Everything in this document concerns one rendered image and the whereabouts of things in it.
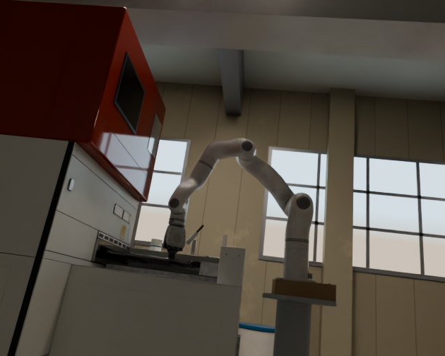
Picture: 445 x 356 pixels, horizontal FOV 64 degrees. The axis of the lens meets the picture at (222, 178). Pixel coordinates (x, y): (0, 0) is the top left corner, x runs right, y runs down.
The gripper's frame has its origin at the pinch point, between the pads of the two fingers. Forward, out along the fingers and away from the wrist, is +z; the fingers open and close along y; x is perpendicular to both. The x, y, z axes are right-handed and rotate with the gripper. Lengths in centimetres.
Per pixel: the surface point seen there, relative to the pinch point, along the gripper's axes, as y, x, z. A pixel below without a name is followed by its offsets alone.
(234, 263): -2, -50, 2
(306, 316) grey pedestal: 49, -44, 18
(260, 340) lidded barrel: 160, 94, 47
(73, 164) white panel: -61, -28, -22
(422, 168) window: 333, 22, -160
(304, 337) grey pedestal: 48, -44, 27
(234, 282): -1, -51, 9
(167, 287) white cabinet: -22.7, -39.7, 14.4
